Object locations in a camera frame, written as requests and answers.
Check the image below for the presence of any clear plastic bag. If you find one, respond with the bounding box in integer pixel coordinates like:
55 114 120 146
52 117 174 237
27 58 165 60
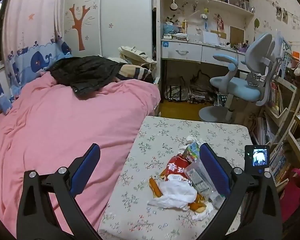
184 158 227 209

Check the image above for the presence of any orange peel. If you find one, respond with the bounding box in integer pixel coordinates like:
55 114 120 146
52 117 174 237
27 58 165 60
187 192 208 214

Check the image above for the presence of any white wardrobe with tree decal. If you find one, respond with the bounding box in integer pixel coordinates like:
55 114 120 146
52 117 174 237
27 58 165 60
64 0 157 60

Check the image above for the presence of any brown cork board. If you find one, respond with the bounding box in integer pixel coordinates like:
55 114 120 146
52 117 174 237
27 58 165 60
230 26 245 47

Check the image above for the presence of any blue grey desk chair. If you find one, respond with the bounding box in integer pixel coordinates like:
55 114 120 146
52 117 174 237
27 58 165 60
199 32 282 124

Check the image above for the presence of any red snack packet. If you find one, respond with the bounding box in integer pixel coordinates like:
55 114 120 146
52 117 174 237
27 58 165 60
160 154 193 184

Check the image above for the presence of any pink blanket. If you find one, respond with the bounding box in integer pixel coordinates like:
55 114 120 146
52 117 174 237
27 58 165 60
0 74 162 238

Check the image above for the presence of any black jacket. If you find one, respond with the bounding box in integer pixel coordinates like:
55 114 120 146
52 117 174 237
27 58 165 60
49 55 127 96

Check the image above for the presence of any white desk with drawers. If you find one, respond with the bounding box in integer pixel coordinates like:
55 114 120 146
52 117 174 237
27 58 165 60
161 39 250 73

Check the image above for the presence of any orange carrot piece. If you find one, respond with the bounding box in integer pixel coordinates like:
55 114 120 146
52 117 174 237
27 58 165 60
149 177 163 198

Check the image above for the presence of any string of hanging photos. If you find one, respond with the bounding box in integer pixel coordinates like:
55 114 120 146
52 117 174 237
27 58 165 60
250 0 300 28

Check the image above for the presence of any floral tablecloth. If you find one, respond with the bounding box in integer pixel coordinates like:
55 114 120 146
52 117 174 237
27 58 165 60
97 116 253 240

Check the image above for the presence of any white storage rack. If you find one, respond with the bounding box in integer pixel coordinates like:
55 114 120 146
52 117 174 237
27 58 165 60
285 75 300 165

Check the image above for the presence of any stack of newspapers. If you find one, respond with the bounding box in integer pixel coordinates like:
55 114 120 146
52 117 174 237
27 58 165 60
189 71 218 104

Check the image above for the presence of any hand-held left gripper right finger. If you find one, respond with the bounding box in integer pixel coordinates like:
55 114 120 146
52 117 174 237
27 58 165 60
199 143 283 240

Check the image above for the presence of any beige striped pillow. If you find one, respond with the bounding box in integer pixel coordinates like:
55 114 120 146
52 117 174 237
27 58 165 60
116 64 153 83

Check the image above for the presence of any beige tote bag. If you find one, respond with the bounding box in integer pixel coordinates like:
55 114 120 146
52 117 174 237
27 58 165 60
118 45 157 67

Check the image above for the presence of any pink whale print curtain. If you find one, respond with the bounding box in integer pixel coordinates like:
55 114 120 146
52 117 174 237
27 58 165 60
0 0 73 115

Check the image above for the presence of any green blue milk carton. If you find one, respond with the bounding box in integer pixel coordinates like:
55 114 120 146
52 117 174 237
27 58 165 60
181 141 201 164

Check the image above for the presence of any white paper sheet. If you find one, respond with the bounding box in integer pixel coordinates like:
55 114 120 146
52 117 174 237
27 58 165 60
202 31 220 45

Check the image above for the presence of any pink bag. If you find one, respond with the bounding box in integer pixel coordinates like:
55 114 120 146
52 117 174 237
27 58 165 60
280 169 300 223

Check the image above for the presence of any green cover magazine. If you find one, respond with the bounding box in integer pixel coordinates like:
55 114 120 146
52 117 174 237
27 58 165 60
275 36 293 78

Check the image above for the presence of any blue tissue box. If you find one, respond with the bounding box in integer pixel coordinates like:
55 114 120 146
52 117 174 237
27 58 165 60
164 22 179 35

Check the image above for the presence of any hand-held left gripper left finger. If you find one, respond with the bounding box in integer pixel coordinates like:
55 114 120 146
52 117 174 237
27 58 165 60
16 143 103 240

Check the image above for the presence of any row of books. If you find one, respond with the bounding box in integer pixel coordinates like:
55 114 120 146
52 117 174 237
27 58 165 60
269 142 294 193

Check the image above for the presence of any hanging plush doll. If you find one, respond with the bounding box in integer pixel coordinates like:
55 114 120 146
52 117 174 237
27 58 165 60
200 7 210 29

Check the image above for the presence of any white book rack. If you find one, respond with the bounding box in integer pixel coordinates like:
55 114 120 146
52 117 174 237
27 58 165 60
250 75 298 155

